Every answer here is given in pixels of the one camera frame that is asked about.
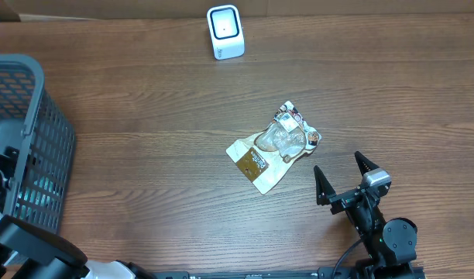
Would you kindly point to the beige Pantree snack bag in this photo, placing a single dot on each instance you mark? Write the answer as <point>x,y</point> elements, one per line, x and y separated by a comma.
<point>265,157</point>

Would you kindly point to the white barcode scanner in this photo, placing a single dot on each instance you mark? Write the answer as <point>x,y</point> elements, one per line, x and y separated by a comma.
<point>225,28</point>

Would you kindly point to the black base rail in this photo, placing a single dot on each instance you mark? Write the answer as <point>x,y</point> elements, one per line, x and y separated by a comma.
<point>244,275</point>

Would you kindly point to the grey plastic basket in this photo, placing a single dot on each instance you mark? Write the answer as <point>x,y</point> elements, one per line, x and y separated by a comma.
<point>32,125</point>

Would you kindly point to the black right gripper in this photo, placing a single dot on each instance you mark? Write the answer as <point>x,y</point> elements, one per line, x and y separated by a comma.
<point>325,190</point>

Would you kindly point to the teal snack packet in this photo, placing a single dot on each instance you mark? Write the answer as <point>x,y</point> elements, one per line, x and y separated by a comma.
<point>43,193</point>

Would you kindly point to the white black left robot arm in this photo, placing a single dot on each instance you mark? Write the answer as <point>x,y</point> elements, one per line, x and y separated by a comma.
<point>49,255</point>

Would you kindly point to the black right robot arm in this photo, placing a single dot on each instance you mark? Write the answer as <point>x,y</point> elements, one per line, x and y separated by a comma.
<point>385,249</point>

